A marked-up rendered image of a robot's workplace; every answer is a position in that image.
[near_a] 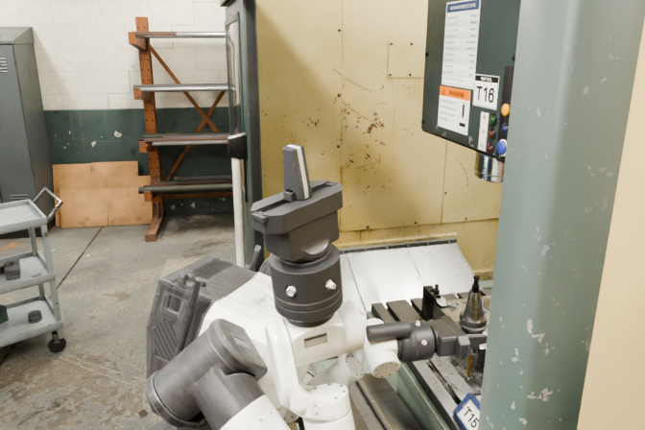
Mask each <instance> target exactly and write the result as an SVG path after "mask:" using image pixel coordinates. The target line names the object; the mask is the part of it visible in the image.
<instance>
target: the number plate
mask: <svg viewBox="0 0 645 430"><path fill-rule="evenodd" d="M479 415H480V412H479V410H478V409H477V408H476V407H475V405H474V404H473V403H472V401H471V400H469V401H468V403H467V404H466V405H465V406H464V408H463V409H462V410H461V411H460V412H459V413H458V417H459V418H460V419H461V421H462V422H463V424H464V425H465V426H466V428H467V430H478V424H479Z"/></svg>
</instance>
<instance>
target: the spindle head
mask: <svg viewBox="0 0 645 430"><path fill-rule="evenodd" d="M455 1H462V0H428V10H427V28H426V46H425V64H424V82H423V100H422V118H421V129H422V131H425V132H428V133H430V134H433V135H436V136H437V137H440V138H443V139H445V140H448V141H450V142H453V143H456V144H458V145H461V146H464V147H466V148H469V149H471V150H473V151H476V152H479V153H481V154H484V155H488V156H491V157H494V158H496V152H497V149H496V147H497V141H498V132H499V121H500V111H501V101H502V91H503V81H504V71H505V65H506V66H514V63H515V53H516V44H517V34H518V24H519V15H520V5H521V0H481V8H480V19H479V32H478V43H477V55H476V67H475V74H479V75H489V76H497V77H500V82H499V91H498V102H497V110H496V109H491V108H487V107H478V106H475V105H473V93H474V89H469V88H463V87H458V86H452V85H445V84H442V64H443V48H444V33H445V18H446V3H449V2H455ZM441 86H447V87H453V88H458V89H463V90H469V91H471V92H470V104H469V116H468V129H467V135H465V134H462V133H459V132H456V131H452V130H449V129H446V128H443V127H440V126H438V118H439V102H440V87H441ZM481 111H483V112H486V113H488V114H489V118H490V115H491V114H492V113H494V114H495V115H496V117H497V121H496V124H495V125H494V126H491V125H490V122H489V123H488V130H489V129H490V128H493V129H494V130H495V138H494V139H493V140H489V138H488V135H487V145H488V143H490V142H491V143H492V144H493V146H494V151H493V154H492V155H489V154H488V153H487V145H486V151H485V152H484V151H481V150H479V149H478V144H479V132H480V122H481Z"/></svg>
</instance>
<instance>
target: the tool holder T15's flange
mask: <svg viewBox="0 0 645 430"><path fill-rule="evenodd" d="M464 312H465V310H464V311H462V312H461V313H460V320H459V324H462V325H463V326H462V329H463V330H465V331H467V332H472V333H480V332H483V331H485V330H486V329H487V319H488V318H484V313H483V319H482V320H481V321H478V322H474V321H470V320H468V319H466V318H465V317H464Z"/></svg>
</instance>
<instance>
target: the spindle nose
mask: <svg viewBox="0 0 645 430"><path fill-rule="evenodd" d="M504 167H505V163H502V162H500V161H497V160H496V158H494V157H491V156H488V155H484V154H481V153H479V152H476V153H475V164H474V170H475V173H474V175H475V176H476V177H477V178H478V179H482V180H485V181H489V182H495V183H503V177H504Z"/></svg>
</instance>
